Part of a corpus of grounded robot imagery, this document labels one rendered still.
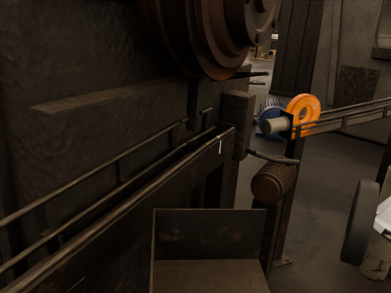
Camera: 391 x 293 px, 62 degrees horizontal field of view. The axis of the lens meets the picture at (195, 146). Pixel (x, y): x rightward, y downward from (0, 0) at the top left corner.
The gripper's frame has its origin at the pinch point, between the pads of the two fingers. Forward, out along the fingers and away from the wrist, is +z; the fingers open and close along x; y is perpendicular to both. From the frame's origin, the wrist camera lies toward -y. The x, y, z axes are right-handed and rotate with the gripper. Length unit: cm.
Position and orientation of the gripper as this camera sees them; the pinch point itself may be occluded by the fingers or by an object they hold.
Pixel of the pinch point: (362, 213)
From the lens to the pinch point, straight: 67.9
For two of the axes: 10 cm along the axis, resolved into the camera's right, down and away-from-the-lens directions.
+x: -4.7, 3.2, -8.2
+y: 2.9, -8.2, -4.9
